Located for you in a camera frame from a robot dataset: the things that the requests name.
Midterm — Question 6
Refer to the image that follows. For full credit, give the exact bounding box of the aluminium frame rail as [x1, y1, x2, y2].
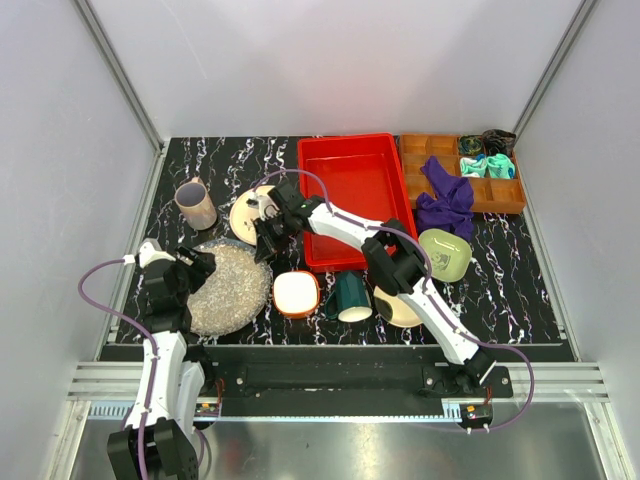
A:
[69, 0, 168, 154]

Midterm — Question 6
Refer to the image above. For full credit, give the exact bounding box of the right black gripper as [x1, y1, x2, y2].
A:
[253, 213, 295, 265]

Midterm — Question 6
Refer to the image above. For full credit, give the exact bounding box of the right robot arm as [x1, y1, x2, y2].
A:
[247, 182, 496, 397]

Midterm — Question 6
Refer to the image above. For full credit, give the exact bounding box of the green panda square dish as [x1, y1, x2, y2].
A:
[419, 228, 472, 283]

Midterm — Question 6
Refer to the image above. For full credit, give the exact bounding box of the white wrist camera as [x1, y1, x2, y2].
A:
[247, 191, 275, 215]
[122, 238, 176, 269]

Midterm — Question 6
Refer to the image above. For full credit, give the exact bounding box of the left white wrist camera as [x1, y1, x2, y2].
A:
[122, 238, 176, 269]

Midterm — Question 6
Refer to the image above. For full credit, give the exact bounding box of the mint green sock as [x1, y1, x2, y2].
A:
[487, 153, 517, 180]

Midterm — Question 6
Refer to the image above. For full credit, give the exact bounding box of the white mint sock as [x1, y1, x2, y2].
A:
[459, 154, 487, 178]

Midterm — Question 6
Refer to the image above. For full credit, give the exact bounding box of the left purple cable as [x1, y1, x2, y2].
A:
[78, 257, 207, 480]

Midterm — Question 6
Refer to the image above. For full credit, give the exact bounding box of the red plastic bin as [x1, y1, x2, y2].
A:
[297, 133, 417, 273]

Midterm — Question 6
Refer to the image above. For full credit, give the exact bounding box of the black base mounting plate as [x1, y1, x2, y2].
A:
[187, 345, 513, 419]

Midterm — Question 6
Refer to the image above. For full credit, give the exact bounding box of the brown dark rolled sock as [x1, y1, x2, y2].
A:
[481, 129, 517, 157]

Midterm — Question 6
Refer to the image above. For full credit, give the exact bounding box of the dark patterned sock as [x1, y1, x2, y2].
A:
[458, 135, 484, 157]

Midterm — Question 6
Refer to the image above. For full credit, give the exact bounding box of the wooden compartment organizer tray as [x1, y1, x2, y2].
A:
[398, 133, 526, 214]

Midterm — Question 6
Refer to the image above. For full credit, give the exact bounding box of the iridescent pink cup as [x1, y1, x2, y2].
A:
[174, 177, 217, 231]

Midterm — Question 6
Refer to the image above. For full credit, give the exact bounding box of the pink cream round plate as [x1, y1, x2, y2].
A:
[229, 190, 259, 246]

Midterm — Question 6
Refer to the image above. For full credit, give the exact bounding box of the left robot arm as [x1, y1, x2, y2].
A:
[107, 239, 216, 479]

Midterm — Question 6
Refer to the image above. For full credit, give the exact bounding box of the dark green mug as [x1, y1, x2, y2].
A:
[325, 271, 373, 323]

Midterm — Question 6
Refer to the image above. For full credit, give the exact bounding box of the purple cloth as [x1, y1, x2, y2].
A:
[415, 156, 474, 242]

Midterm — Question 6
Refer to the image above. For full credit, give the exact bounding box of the orange white square bowl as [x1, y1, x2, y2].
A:
[272, 270, 320, 319]

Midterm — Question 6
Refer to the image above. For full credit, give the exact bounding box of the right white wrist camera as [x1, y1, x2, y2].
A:
[247, 191, 275, 215]

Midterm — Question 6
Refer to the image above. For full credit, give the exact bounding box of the speckled grey large plate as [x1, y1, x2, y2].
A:
[188, 238, 273, 337]

